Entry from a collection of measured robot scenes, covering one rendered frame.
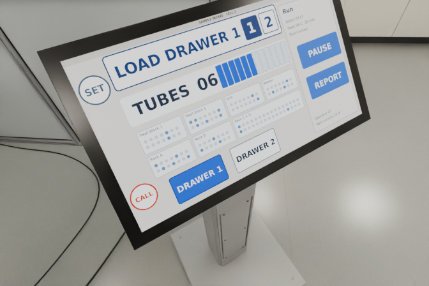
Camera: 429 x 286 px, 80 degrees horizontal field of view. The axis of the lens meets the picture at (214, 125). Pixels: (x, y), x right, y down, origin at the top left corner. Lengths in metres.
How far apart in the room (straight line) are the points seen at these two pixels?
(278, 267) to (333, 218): 0.42
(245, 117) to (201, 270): 1.03
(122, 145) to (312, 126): 0.34
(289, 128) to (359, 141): 1.47
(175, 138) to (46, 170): 1.64
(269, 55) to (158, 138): 0.24
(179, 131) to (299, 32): 0.28
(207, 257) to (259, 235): 0.28
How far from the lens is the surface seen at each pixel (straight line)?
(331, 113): 0.55
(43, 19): 1.39
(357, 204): 1.66
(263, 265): 1.38
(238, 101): 0.43
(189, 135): 0.40
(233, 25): 0.45
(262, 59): 0.46
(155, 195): 0.41
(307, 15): 0.54
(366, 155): 1.88
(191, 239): 1.41
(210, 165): 0.42
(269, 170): 0.47
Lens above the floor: 1.37
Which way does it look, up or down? 48 degrees down
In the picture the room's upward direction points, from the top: 4 degrees counter-clockwise
